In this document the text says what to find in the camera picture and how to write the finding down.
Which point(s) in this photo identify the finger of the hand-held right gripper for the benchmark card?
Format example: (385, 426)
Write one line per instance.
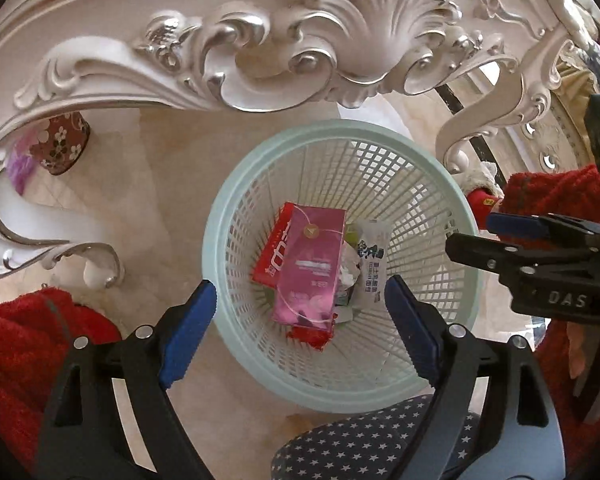
(520, 225)
(485, 255)

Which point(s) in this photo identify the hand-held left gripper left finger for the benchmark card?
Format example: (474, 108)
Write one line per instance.
(190, 330)

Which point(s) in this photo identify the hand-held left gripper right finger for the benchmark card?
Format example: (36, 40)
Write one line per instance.
(412, 330)

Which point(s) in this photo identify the white packet with blue print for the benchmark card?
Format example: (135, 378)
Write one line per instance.
(371, 270)

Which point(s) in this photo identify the white green wrapper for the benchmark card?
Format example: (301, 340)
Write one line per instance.
(349, 280)

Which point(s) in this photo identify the red cardboard box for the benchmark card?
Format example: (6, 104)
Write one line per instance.
(275, 255)

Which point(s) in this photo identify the pink cardboard box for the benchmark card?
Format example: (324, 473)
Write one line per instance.
(305, 270)

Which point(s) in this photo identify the light green plastic wastebasket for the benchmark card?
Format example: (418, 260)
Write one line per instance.
(240, 180)

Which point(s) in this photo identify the person's right hand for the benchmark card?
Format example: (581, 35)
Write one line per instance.
(580, 355)

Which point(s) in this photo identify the person's right leg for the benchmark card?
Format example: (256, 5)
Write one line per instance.
(550, 192)

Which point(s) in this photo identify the red slipper with white fur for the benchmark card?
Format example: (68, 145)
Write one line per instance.
(482, 195)

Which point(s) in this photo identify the dark star-patterned cushion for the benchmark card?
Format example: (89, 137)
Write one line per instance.
(360, 440)

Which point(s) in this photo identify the brown floral bin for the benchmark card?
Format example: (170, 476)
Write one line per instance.
(62, 142)

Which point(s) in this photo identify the purple plastic bag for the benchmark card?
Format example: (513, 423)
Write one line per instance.
(22, 165)

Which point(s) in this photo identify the ornate white coffee table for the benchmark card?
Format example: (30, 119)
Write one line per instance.
(330, 25)

